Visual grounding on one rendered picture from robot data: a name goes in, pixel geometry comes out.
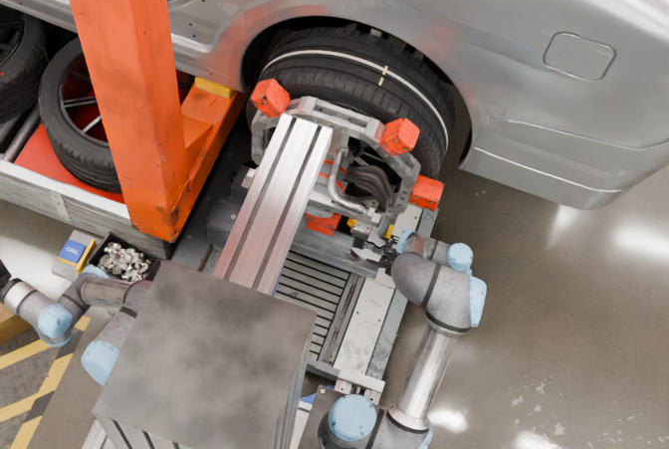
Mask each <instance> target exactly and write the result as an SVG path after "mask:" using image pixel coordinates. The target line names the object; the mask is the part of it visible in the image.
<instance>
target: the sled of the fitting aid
mask: <svg viewBox="0 0 669 449"><path fill-rule="evenodd" d="M398 215H399V214H398ZM398 215H396V214H392V215H385V217H384V220H383V222H382V225H381V228H380V230H379V233H378V237H384V238H388V239H390V236H391V234H392V231H393V229H394V226H395V223H396V220H397V218H398ZM290 249H291V250H294V251H296V252H299V253H302V254H305V255H307V256H310V257H313V258H315V259H318V260H321V261H324V262H326V263H329V264H332V265H335V266H337V267H340V268H343V269H345V270H348V271H351V272H354V273H356V274H359V275H362V276H365V277H367V278H370V279H372V280H375V278H376V275H377V272H378V270H379V268H377V267H374V266H372V265H371V264H369V263H368V262H366V261H365V260H364V259H362V258H361V259H360V260H359V261H353V260H351V259H350V257H349V255H348V253H347V252H344V251H341V250H339V249H336V248H333V247H330V246H328V245H325V244H322V243H319V242H317V241H314V240H311V239H308V238H306V237H303V236H300V235H297V234H295V236H294V239H293V241H292V244H291V246H290ZM383 249H384V247H382V248H380V249H377V248H376V247H375V246H373V249H372V252H374V253H377V254H378V255H380V256H382V254H383V253H384V251H383Z"/></svg>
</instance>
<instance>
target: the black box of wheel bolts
mask: <svg viewBox="0 0 669 449"><path fill-rule="evenodd" d="M86 265H87V266H89V265H93V266H96V267H98V268H99V269H101V270H102V271H103V272H105V273H106V274H107V275H108V276H109V278H110V279H115V280H121V281H127V282H132V283H133V282H136V281H139V280H147V281H151V282H153V280H154V278H155V276H156V273H157V271H158V269H159V267H160V265H161V264H160V258H158V257H157V256H155V255H153V254H151V253H149V252H148V251H146V250H144V249H142V248H140V247H138V246H137V245H135V244H133V243H131V242H129V241H128V240H126V239H124V238H122V237H120V236H118V235H117V234H116V233H114V232H112V231H109V233H108V234H107V235H106V237H105V238H104V239H103V241H102V242H101V244H100V245H99V247H98V248H97V249H96V251H95V252H94V253H93V255H92V256H91V257H90V259H89V260H88V261H87V263H86Z"/></svg>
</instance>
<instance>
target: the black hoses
mask: <svg viewBox="0 0 669 449"><path fill-rule="evenodd" d="M347 146H348V151H350V152H353V153H355V151H356V147H354V146H352V145H349V144H348V145H347ZM365 180H366V181H365ZM342 181H345V182H348V183H352V182H353V183H354V184H355V185H356V186H357V187H358V188H359V189H362V190H365V191H367V192H369V193H370V194H372V195H373V196H374V198H375V199H376V200H377V202H378V203H379V204H378V206H377V210H378V211H381V212H383V213H385V212H386V210H387V207H388V204H389V202H390V199H391V196H392V194H393V191H394V188H395V186H394V185H391V184H389V182H388V179H387V176H386V174H385V172H384V171H383V170H382V169H381V168H380V167H378V166H375V165H365V166H359V167H357V165H355V164H352V163H350V164H349V165H348V167H347V169H346V172H345V174H344V177H343V180H342ZM368 181H370V182H372V183H373V184H374V185H375V186H374V185H373V184H372V183H370V182H368Z"/></svg>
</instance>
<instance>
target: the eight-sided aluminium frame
mask: <svg viewBox="0 0 669 449"><path fill-rule="evenodd" d="M285 113H288V114H291V115H294V116H297V117H300V118H303V119H306V120H309V121H312V122H315V123H318V124H322V125H325V126H328V127H331V128H332V129H333V130H335V131H338V132H342V133H345V134H348V135H349V136H352V137H355V138H358V139H361V140H363V141H365V142H367V143H368V144H369V145H370V146H371V147H372V148H373V149H374V150H375V151H376V152H377V153H378V154H379V155H380V156H381V157H382V158H383V159H384V160H385V161H386V162H387V163H388V164H389V165H390V167H391V168H392V169H393V170H394V171H395V172H396V173H397V174H398V175H399V176H400V177H401V178H402V181H401V184H400V188H399V191H398V192H397V193H393V194H392V196H391V199H390V202H389V204H388V207H387V210H386V212H385V213H383V212H381V211H378V212H377V214H379V215H381V216H382V215H392V214H396V215H398V214H403V213H404V212H405V210H406V208H407V205H408V203H409V202H408V201H409V198H410V195H411V192H412V189H413V187H414V186H415V183H416V180H417V177H418V174H419V172H420V167H421V164H420V163H419V162H418V161H417V159H415V158H414V157H413V156H412V155H411V154H410V153H409V152H408V151H406V152H403V153H400V154H397V155H394V156H393V155H391V154H390V153H389V152H388V151H386V150H385V149H384V148H383V147H382V146H380V145H379V143H380V140H381V137H382V135H383V132H384V130H385V127H386V125H384V124H383V123H381V121H379V120H377V119H375V118H373V117H372V116H371V117H368V116H366V115H363V114H360V113H357V112H352V111H349V110H347V109H344V108H341V107H338V106H335V105H332V104H329V103H327V102H324V101H321V100H319V98H312V97H301V98H300V99H296V100H291V101H290V102H289V104H288V106H287V108H286V110H285ZM334 116H337V117H339V118H342V119H345V120H348V121H349V122H347V121H344V120H341V119H338V118H335V117H334ZM280 118H281V115H279V116H275V117H270V118H267V117H266V116H265V115H264V114H263V113H262V112H261V111H260V110H259V109H258V111H257V113H256V115H255V117H254V119H253V121H252V126H251V129H252V153H251V156H252V159H253V160H254V161H255V163H256V164H258V165H260V164H261V162H262V160H263V157H264V155H265V153H266V150H267V148H268V146H269V142H270V128H272V127H276V126H277V125H278V123H279V120H280ZM343 198H345V199H347V200H349V201H352V202H355V203H357V204H360V205H366V206H369V207H371V208H374V209H377V206H378V204H379V203H378V202H377V200H376V199H375V198H374V196H373V195H372V196H363V197H354V196H350V195H348V194H345V193H344V194H343Z"/></svg>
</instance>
